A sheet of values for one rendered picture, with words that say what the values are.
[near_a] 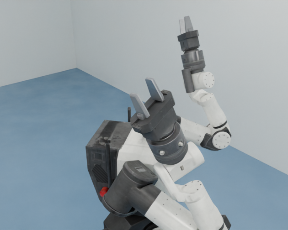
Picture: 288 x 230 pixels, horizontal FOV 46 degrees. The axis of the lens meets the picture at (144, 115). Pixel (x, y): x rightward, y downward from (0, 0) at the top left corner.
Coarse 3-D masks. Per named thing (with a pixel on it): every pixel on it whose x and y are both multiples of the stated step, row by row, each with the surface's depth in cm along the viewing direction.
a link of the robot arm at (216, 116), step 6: (216, 102) 139; (204, 108) 140; (210, 108) 138; (216, 108) 139; (210, 114) 140; (216, 114) 139; (222, 114) 141; (210, 120) 142; (216, 120) 140; (222, 120) 141; (210, 126) 147; (216, 126) 142; (222, 126) 142; (228, 126) 143; (216, 132) 140; (228, 132) 140
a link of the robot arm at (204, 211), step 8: (200, 200) 87; (208, 200) 88; (192, 208) 88; (200, 208) 87; (208, 208) 88; (216, 208) 90; (192, 216) 91; (200, 216) 88; (208, 216) 88; (216, 216) 89; (224, 216) 95; (200, 224) 89; (208, 224) 88; (216, 224) 89; (224, 224) 93
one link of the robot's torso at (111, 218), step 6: (108, 216) 135; (114, 216) 133; (132, 216) 130; (138, 216) 130; (108, 222) 133; (114, 222) 131; (120, 222) 130; (126, 222) 128; (132, 222) 127; (138, 222) 127; (144, 222) 129; (108, 228) 132; (114, 228) 130; (120, 228) 128; (126, 228) 126; (132, 228) 127; (138, 228) 128
